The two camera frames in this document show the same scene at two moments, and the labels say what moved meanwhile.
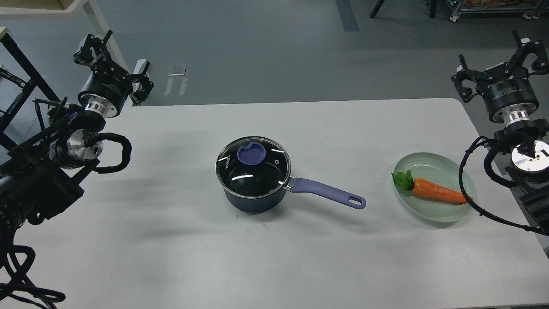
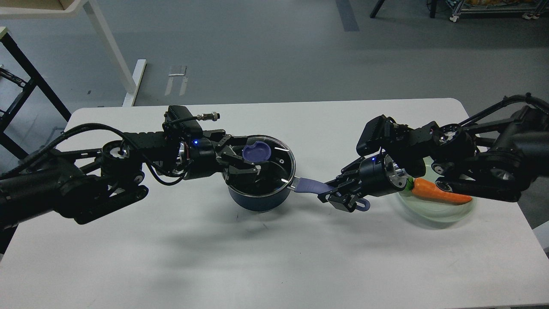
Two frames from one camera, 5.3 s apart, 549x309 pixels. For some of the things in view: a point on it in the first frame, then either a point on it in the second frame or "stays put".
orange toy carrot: x=422 y=188 stays put
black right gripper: x=507 y=93 to x=379 y=175
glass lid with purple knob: x=253 y=167 stays put
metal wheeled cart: x=530 y=9 stays put
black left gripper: x=109 y=85 to x=198 y=158
